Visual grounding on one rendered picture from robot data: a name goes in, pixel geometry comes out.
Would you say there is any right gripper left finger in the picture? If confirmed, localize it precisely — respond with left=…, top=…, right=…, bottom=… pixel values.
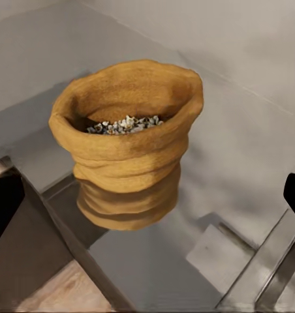
left=0, top=173, right=25, bottom=238

